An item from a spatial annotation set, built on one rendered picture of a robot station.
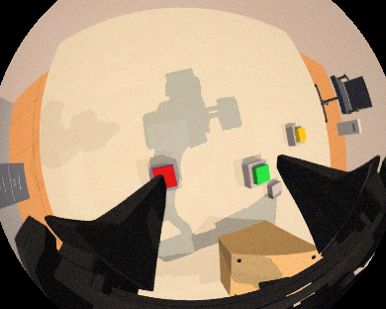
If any green button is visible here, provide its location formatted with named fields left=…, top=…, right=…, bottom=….
left=241, top=159, right=271, bottom=189

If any red button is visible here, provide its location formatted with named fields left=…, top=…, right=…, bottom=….
left=146, top=158, right=184, bottom=191

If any yellow button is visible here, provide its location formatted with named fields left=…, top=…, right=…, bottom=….
left=285, top=126, right=307, bottom=147

